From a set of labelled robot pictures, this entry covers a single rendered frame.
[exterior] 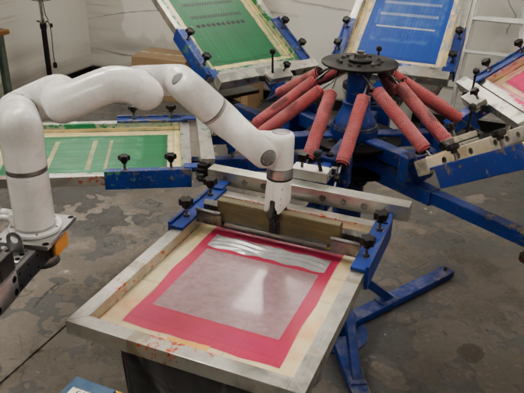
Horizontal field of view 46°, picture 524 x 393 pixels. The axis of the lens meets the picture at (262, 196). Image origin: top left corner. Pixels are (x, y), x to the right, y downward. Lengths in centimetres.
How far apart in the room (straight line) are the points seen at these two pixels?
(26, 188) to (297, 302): 71
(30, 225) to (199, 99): 50
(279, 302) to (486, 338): 178
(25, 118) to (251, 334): 71
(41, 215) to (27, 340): 164
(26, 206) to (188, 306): 45
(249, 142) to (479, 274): 233
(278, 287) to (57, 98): 72
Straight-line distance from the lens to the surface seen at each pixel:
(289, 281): 168
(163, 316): 156
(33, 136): 148
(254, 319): 154
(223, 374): 136
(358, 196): 197
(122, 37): 702
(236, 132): 158
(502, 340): 325
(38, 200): 155
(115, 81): 147
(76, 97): 148
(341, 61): 245
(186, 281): 168
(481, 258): 386
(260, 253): 179
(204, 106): 156
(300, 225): 179
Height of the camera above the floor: 189
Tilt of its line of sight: 26 degrees down
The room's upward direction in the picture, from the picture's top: 1 degrees clockwise
